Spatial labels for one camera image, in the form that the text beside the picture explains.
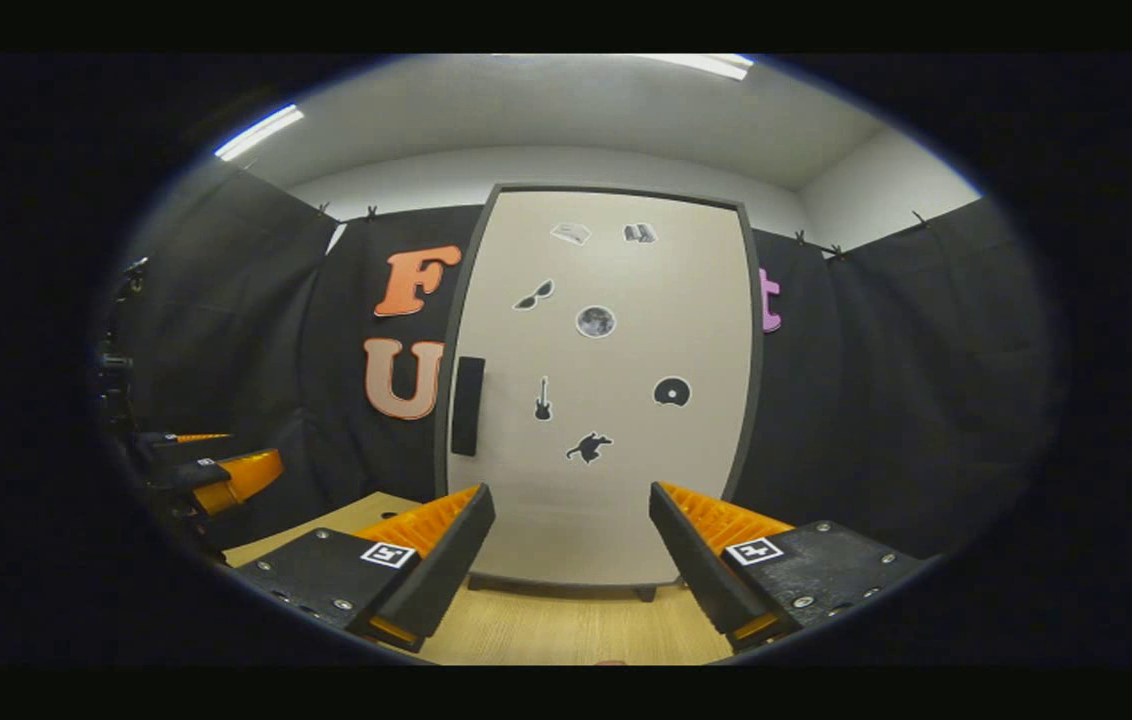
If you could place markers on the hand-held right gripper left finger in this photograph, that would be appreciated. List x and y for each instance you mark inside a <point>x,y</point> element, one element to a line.
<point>446,560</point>

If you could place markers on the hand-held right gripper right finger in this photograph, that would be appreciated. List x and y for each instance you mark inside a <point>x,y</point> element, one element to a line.
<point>701,565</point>

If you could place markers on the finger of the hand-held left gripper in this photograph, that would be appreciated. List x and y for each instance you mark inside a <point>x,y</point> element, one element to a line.
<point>171,445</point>
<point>226,480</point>

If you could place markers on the white cabinet door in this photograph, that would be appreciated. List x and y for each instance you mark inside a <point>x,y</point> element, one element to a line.
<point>626,500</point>

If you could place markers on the dark grey cabinet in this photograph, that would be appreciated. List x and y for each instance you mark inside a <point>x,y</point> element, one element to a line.
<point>642,593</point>

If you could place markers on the black backdrop cloth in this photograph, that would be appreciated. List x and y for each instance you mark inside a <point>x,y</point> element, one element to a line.
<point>876,400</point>

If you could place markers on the ceiling light panel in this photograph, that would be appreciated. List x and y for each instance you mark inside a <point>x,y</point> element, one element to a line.
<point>701,66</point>
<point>261,131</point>

